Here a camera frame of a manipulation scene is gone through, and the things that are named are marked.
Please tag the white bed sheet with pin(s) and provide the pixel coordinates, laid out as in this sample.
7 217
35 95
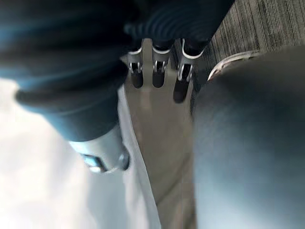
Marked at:
35 181

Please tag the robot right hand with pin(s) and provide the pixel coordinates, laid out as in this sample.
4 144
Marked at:
71 59

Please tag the robot silver leg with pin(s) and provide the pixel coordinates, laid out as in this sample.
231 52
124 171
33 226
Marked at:
250 143

